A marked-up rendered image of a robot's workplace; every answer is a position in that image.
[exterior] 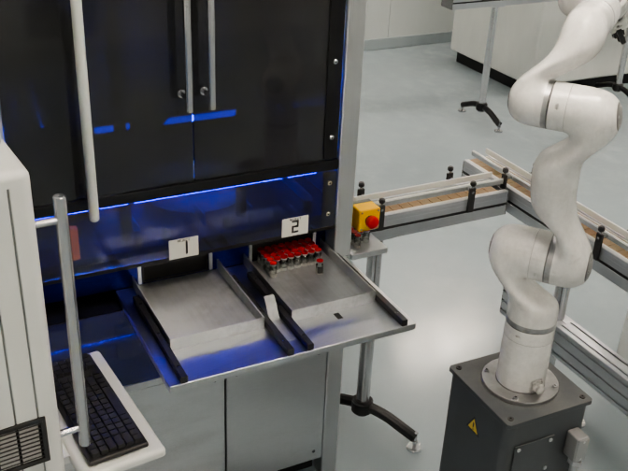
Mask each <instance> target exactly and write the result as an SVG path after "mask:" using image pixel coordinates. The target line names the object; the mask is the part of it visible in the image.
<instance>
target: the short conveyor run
mask: <svg viewBox="0 0 628 471"><path fill-rule="evenodd" d="M453 168H454V167H453V166H451V165H450V166H448V170H449V173H447V176H446V180H441V181H436V182H431V183H425V184H421V185H415V186H410V187H405V188H400V189H395V190H389V191H385V192H379V193H370V194H364V188H363V187H364V182H363V181H360V182H359V184H358V186H359V187H360V189H358V191H357V196H354V199H353V201H358V200H363V199H368V198H369V199H370V200H371V201H372V202H373V203H375V204H376V205H377V206H378V207H380V212H379V224H378V228H377V229H372V230H370V232H369V233H371V234H372V235H373V236H374V237H376V238H377V239H378V240H383V239H388V238H393V237H398V236H405V235H410V234H415V233H419V232H423V231H428V230H433V229H437V228H441V227H446V226H451V225H455V224H459V223H464V222H469V221H476V220H481V219H486V218H490V217H495V216H499V215H504V214H505V215H506V211H507V200H508V190H506V189H504V190H503V189H501V188H500V187H498V186H497V185H499V184H503V182H504V180H503V179H502V178H499V179H493V180H490V179H488V178H491V177H492V172H487V173H481V174H476V175H471V176H466V177H461V178H454V177H453V173H452V172H451V171H453Z"/></svg>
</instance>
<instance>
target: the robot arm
mask: <svg viewBox="0 0 628 471"><path fill-rule="evenodd" d="M558 6H559V9H560V10H561V11H562V13H563V14H564V15H565V16H567V17H566V19H565V21H564V25H563V28H562V31H561V33H560V36H559V38H558V41H557V43H556V45H555V47H554V48H553V50H552V51H551V52H550V54H549V55H548V56H547V57H546V58H545V59H544V60H542V61H541V62H540V63H539V64H537V65H536V66H534V67H533V68H532V69H530V70H529V71H527V72H526V73H525V74H523V75H522V76H521V77H520V78H519V79H518V80H517V81H516V82H515V83H514V85H513V86H512V88H511V89H510V92H509V94H508V96H507V107H508V111H509V113H510V115H511V116H512V117H513V118H514V119H515V120H516V121H518V122H520V123H523V124H526V125H530V126H534V127H538V128H543V129H549V130H553V131H559V132H564V133H567V134H568V135H569V137H567V138H566V139H564V140H562V141H560V142H558V143H556V144H554V145H551V146H549V147H547V148H546V149H544V150H543V151H541V153H540V154H539V155H538V156H537V158H536V159H535V163H534V166H533V171H532V177H531V189H530V195H531V202H532V206H533V208H534V211H535V213H536V215H537V216H538V218H539V219H540V220H542V221H543V222H544V223H545V224H546V225H547V226H548V228H549V229H550V231H547V230H543V229H538V228H534V227H531V226H526V225H520V224H507V225H504V226H502V227H500V228H499V229H498V230H497V231H496V232H495V233H493V235H492V239H491V241H490V246H489V249H488V252H489V259H490V263H491V266H492V270H493V271H494V273H495V275H496V276H497V277H498V279H499V281H500V282H501V284H502V285H503V287H504V288H505V290H506V292H507V298H508V301H507V315H506V320H505V326H504V332H503V337H502V343H501V349H500V354H499V358H498V359H495V360H492V361H490V362H489V363H487V364H486V365H485V366H484V368H483V370H482V374H481V380H482V383H483V385H484V387H485V388H486V389H487V390H488V392H490V393H491V394H492V395H494V396H495V397H497V398H498V399H500V400H503V401H505V402H507V403H510V404H513V405H517V406H524V407H535V406H541V405H545V404H546V403H548V402H550V401H551V400H553V399H554V398H555V397H556V395H557V393H558V390H559V382H558V380H557V378H556V377H555V376H554V374H553V373H552V372H551V371H550V370H548V366H549V361H550V353H551V348H552V343H553V338H554V335H555V330H556V325H557V320H558V315H559V304H558V301H557V300H556V299H555V297H554V296H552V295H551V294H550V293H549V292H548V291H546V290H545V289H544V288H543V287H542V286H540V285H539V284H538V283H537V281H539V282H543V283H547V284H551V285H555V286H559V287H564V288H575V287H577V286H580V285H582V284H583V283H584V282H585V281H586V280H587V279H588V278H589V276H590V274H591V272H592V264H593V254H592V248H591V244H590V242H589V239H588V237H587V236H586V233H585V231H584V229H583V227H582V225H581V223H580V220H579V218H578V211H577V192H578V182H579V176H580V171H581V167H582V165H583V163H584V162H585V161H586V160H587V159H588V158H589V157H590V156H592V155H593V154H594V153H596V152H597V151H599V150H600V149H601V148H603V147H604V146H605V145H607V144H608V143H609V142H610V141H611V140H612V139H613V138H614V136H615V135H616V134H617V133H618V131H619V129H620V127H621V121H622V105H621V103H620V101H619V99H618V98H617V97H616V96H615V95H614V94H613V93H610V92H608V91H605V90H602V89H598V88H594V87H590V86H585V85H579V84H574V83H568V82H562V81H557V80H556V79H557V78H558V77H559V76H561V75H563V74H565V73H567V72H570V71H572V70H574V69H576V68H578V67H580V66H582V65H584V64H586V63H587V62H589V61H590V60H592V59H593V58H594V57H595V56H596V55H597V54H598V53H599V52H600V50H601V49H602V48H603V46H604V44H605V42H606V39H607V36H608V34H609V33H611V34H612V38H615V39H616V38H617V40H618V42H620V43H621V44H622V45H623V44H625V43H626V41H625V36H624V35H625V33H624V29H626V28H627V27H628V21H627V18H626V13H627V11H628V0H558Z"/></svg>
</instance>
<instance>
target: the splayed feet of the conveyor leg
mask: <svg viewBox="0 0 628 471"><path fill-rule="evenodd" d="M340 404H341V405H346V406H350V407H351V411H352V412H353V413H354V414H356V415H358V416H367V415H369V414H372V415H374V416H376V417H378V418H379V419H381V420H383V421H385V422H386V423H388V424H389V425H390V426H391V427H392V428H393V429H395V430H396V431H397V432H399V433H400V434H401V435H403V436H404V437H406V438H407V439H408V440H410V442H408V443H407V445H406V448H407V450H408V451H409V452H411V453H419V452H421V451H422V445H421V444H420V443H419V442H418V439H417V437H418V432H417V431H415V430H414V429H413V428H411V427H410V426H409V425H407V424H406V423H405V422H403V421H402V420H400V419H399V418H398V417H396V416H395V415H394V414H392V413H391V412H390V411H389V410H387V409H385V408H383V407H381V406H379V405H377V404H375V403H373V398H372V397H371V396H370V397H369V401H368V402H367V403H360V402H358V401H357V400H356V394H355V395H349V394H344V393H341V394H340Z"/></svg>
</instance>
